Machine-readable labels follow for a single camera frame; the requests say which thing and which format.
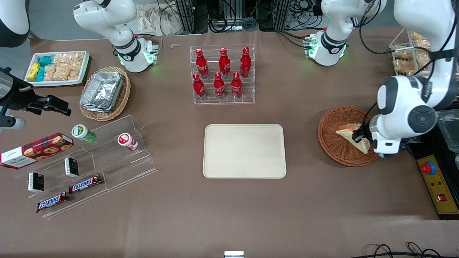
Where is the red cola bottle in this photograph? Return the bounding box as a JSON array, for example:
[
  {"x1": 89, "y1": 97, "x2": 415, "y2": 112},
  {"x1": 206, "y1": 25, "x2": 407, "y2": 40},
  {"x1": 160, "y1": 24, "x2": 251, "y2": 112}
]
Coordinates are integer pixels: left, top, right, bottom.
[
  {"x1": 195, "y1": 48, "x2": 209, "y2": 79},
  {"x1": 240, "y1": 47, "x2": 251, "y2": 78},
  {"x1": 231, "y1": 72, "x2": 243, "y2": 99},
  {"x1": 214, "y1": 72, "x2": 226, "y2": 100},
  {"x1": 219, "y1": 47, "x2": 231, "y2": 78},
  {"x1": 193, "y1": 73, "x2": 207, "y2": 101}
]

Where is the white wire rack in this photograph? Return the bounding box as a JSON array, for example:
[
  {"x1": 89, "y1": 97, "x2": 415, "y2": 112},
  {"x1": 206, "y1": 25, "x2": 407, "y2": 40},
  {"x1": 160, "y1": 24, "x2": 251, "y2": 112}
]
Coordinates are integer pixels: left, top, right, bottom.
[{"x1": 389, "y1": 29, "x2": 436, "y2": 77}]

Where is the white rectangular snack tray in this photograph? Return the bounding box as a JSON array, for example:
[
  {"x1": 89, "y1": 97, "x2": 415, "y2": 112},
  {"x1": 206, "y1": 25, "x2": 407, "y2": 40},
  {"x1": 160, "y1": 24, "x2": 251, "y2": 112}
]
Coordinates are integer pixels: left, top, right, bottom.
[{"x1": 24, "y1": 51, "x2": 91, "y2": 87}]

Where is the stack of aluminium foil trays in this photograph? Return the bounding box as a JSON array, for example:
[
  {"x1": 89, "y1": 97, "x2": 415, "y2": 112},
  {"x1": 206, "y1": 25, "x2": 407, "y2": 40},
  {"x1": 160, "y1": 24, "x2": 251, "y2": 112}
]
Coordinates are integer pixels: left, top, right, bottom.
[{"x1": 80, "y1": 71, "x2": 124, "y2": 114}]

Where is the round brown wicker basket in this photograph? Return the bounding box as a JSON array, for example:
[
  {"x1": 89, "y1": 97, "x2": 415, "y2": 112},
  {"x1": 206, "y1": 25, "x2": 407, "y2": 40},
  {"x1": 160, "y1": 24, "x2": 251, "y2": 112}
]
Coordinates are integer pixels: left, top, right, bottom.
[{"x1": 317, "y1": 106, "x2": 380, "y2": 167}]

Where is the triangle sandwich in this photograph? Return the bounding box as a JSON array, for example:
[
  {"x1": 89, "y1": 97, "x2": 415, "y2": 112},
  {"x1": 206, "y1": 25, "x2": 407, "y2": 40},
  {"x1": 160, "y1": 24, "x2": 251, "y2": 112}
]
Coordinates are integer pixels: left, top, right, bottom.
[{"x1": 335, "y1": 123, "x2": 371, "y2": 154}]

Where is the clear acrylic bottle rack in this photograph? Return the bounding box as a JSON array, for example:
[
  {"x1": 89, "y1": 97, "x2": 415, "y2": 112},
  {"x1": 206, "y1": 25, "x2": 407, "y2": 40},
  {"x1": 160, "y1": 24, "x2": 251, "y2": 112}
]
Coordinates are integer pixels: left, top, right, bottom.
[{"x1": 190, "y1": 44, "x2": 256, "y2": 105}]

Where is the clear acrylic tiered shelf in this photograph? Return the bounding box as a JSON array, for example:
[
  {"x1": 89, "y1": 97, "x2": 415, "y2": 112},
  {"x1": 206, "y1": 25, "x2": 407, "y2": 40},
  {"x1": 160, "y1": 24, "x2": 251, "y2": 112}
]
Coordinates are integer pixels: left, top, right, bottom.
[{"x1": 14, "y1": 114, "x2": 158, "y2": 219}]

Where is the small black box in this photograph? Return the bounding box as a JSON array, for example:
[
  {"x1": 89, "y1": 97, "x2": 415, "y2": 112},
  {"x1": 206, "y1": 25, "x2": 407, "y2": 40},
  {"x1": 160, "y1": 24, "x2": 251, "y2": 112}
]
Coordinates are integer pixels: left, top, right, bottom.
[
  {"x1": 64, "y1": 157, "x2": 79, "y2": 178},
  {"x1": 28, "y1": 172, "x2": 44, "y2": 194}
]

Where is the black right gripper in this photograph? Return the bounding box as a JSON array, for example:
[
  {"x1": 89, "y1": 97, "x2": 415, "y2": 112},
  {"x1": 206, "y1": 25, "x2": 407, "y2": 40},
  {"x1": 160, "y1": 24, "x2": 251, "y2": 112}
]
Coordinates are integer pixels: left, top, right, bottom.
[{"x1": 0, "y1": 77, "x2": 71, "y2": 116}]

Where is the black appliance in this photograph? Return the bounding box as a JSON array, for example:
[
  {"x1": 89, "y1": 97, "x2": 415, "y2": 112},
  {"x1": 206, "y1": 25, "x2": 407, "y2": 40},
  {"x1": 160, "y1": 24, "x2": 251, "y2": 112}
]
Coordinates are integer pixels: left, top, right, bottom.
[{"x1": 407, "y1": 109, "x2": 459, "y2": 220}]

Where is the clear glass container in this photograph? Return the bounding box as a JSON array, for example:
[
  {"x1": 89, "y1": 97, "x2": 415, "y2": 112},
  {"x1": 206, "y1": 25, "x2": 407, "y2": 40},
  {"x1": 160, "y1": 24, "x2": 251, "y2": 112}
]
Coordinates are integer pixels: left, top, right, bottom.
[{"x1": 436, "y1": 109, "x2": 459, "y2": 154}]

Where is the red tartan cookie box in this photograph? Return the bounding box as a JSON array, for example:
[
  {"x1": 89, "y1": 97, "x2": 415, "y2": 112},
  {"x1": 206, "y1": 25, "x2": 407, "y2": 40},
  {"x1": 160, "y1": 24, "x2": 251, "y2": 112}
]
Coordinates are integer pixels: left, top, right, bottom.
[{"x1": 0, "y1": 132, "x2": 75, "y2": 170}]

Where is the red cap drink bottle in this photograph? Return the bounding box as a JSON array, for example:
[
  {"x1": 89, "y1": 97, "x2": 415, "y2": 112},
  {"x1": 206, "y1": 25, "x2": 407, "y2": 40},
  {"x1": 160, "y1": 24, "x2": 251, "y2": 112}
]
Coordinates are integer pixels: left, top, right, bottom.
[{"x1": 117, "y1": 133, "x2": 139, "y2": 152}]

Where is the cream plastic tray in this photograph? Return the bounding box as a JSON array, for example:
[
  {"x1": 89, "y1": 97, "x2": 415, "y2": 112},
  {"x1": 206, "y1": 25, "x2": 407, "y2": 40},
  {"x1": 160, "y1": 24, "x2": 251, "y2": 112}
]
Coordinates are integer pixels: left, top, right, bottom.
[{"x1": 203, "y1": 124, "x2": 287, "y2": 179}]

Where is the yellow snack packet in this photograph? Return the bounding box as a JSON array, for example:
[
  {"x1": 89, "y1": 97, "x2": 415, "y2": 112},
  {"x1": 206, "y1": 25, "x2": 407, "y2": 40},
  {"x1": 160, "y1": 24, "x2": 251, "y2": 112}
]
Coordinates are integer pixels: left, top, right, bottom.
[{"x1": 28, "y1": 62, "x2": 41, "y2": 81}]

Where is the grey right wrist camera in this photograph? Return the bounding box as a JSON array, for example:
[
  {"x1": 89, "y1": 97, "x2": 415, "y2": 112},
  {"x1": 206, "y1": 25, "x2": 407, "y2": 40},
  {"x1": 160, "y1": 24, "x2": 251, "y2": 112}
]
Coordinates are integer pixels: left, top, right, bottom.
[{"x1": 0, "y1": 116, "x2": 26, "y2": 132}]

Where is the oval light wicker basket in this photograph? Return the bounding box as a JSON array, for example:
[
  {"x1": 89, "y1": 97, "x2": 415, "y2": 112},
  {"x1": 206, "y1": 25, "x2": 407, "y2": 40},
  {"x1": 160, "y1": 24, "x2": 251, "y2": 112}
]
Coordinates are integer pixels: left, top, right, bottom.
[{"x1": 79, "y1": 66, "x2": 131, "y2": 122}]

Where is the beige cloth bag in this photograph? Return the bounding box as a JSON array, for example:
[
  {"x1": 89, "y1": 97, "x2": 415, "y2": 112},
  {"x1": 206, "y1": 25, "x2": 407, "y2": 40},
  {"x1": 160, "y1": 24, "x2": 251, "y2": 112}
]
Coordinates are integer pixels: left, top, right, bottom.
[{"x1": 136, "y1": 3, "x2": 187, "y2": 36}]

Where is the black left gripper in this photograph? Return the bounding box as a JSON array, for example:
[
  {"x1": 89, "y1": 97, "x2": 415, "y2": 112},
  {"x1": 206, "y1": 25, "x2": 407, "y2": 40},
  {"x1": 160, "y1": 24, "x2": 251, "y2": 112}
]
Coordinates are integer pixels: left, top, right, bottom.
[{"x1": 352, "y1": 116, "x2": 374, "y2": 144}]

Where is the yellow control box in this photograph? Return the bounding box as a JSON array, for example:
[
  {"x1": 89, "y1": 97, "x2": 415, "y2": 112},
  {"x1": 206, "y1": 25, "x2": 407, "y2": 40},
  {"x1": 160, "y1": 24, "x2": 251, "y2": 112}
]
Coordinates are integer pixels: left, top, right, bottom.
[{"x1": 417, "y1": 154, "x2": 459, "y2": 215}]

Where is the green cap drink bottle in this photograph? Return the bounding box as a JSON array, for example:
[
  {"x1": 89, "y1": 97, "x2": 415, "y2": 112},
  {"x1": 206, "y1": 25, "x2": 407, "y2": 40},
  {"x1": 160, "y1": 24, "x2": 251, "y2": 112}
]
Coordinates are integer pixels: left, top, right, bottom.
[{"x1": 71, "y1": 124, "x2": 97, "y2": 144}]

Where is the snickers chocolate bar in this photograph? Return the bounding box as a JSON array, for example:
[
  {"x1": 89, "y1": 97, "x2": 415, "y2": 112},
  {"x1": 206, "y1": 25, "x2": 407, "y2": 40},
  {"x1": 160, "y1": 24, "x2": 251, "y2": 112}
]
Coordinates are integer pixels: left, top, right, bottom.
[
  {"x1": 36, "y1": 191, "x2": 71, "y2": 214},
  {"x1": 68, "y1": 175, "x2": 103, "y2": 194}
]

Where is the black looped cable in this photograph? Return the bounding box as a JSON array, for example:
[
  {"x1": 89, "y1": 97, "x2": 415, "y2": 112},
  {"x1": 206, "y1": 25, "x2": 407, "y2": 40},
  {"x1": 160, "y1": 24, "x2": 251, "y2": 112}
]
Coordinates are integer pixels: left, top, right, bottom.
[{"x1": 359, "y1": 242, "x2": 441, "y2": 258}]

